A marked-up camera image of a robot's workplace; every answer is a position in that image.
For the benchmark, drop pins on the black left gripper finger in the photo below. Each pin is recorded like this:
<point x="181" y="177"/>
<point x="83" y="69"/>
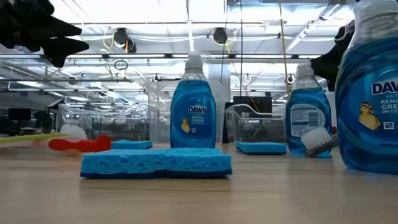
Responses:
<point x="62" y="30"/>
<point x="65" y="49"/>

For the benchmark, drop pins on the blue Dawn dish soap bottle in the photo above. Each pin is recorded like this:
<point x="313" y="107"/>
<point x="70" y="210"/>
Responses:
<point x="367" y="93"/>
<point x="308" y="102"/>
<point x="192" y="102"/>

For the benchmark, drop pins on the grey metal spoon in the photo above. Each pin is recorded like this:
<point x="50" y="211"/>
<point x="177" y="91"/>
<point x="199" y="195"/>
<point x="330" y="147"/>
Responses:
<point x="315" y="138"/>

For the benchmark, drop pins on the yellow-green dish brush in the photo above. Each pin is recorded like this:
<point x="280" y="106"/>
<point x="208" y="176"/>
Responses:
<point x="31" y="138"/>

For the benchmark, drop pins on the blue cellulose sponge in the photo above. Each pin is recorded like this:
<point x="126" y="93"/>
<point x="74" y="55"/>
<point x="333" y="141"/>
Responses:
<point x="261" y="148"/>
<point x="132" y="144"/>
<point x="155" y="163"/>

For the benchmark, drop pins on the red and pink dish brush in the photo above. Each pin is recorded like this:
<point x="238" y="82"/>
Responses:
<point x="93" y="144"/>

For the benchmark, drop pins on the blue water bottles pack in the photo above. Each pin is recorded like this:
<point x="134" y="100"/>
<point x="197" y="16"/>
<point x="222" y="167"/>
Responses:
<point x="102" y="123"/>

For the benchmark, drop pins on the black monitor screen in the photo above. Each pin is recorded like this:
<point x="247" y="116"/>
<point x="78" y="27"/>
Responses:
<point x="248" y="99"/>

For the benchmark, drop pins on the clear plastic tub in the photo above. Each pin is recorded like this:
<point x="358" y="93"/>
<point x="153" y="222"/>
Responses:
<point x="160" y="118"/>

